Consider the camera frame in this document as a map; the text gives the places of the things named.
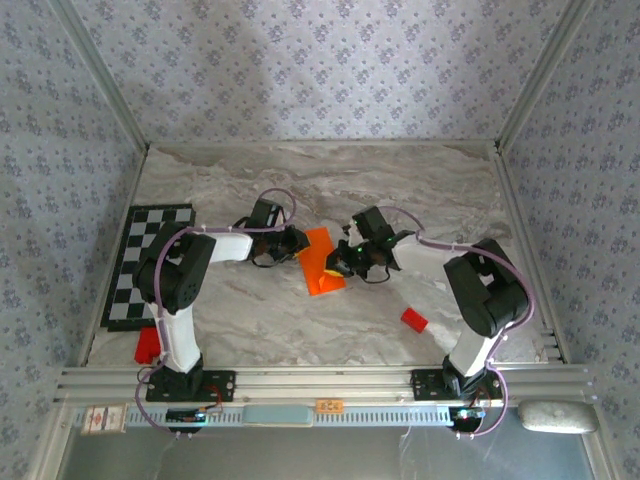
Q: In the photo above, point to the right circuit board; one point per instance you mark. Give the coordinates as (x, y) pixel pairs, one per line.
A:
(467, 415)

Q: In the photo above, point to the small red block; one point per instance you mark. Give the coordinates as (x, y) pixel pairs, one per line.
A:
(414, 320)

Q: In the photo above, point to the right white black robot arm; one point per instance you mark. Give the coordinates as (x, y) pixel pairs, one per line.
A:
(480, 295)

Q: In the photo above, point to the circuit board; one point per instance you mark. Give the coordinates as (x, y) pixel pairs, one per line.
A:
(185, 415)
(467, 415)

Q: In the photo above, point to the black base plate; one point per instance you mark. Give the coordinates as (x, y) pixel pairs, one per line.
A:
(220, 387)
(427, 385)

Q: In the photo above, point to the orange number label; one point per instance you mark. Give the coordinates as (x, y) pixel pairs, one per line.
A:
(330, 405)

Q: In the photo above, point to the aluminium mounting rail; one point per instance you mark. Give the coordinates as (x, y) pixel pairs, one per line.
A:
(320, 382)

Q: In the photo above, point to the red white sticker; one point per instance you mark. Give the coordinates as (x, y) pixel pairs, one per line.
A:
(102, 420)

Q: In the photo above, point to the aluminium side rail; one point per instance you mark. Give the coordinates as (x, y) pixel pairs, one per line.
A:
(515, 200)
(136, 180)

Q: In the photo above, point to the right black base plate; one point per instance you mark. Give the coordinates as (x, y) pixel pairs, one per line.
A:
(427, 385)

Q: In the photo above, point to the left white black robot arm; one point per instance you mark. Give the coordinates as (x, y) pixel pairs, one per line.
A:
(175, 280)

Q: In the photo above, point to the grey metal sheet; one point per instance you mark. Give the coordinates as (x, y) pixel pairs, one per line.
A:
(320, 455)

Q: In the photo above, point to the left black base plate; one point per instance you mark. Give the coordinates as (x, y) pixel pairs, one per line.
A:
(220, 387)

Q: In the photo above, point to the aluminium frame post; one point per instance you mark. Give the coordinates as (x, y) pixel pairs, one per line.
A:
(541, 75)
(102, 75)

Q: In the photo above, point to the blue-grey duct cover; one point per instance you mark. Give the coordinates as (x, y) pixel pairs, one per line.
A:
(277, 416)

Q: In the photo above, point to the left circuit board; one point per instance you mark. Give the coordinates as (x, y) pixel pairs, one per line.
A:
(185, 415)

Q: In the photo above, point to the red studded brick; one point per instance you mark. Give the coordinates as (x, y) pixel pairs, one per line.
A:
(146, 346)

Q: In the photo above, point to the black grey checkerboard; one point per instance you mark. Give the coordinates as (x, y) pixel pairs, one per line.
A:
(150, 220)

